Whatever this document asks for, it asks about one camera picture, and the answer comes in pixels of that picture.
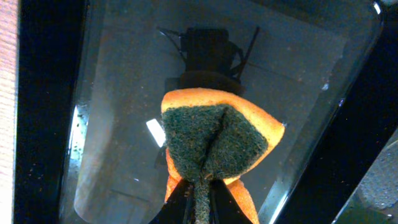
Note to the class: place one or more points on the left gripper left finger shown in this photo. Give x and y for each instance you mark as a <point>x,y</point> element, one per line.
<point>179,207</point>

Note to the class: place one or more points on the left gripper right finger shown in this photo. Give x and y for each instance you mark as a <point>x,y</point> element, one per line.
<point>223,207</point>

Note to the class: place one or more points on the orange green sponge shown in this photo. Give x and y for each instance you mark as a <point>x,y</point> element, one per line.
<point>215,135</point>

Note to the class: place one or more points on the black rectangular tray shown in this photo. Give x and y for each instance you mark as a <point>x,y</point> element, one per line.
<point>92,75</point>

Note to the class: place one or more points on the round black tray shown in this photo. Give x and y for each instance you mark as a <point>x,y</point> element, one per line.
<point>374,201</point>

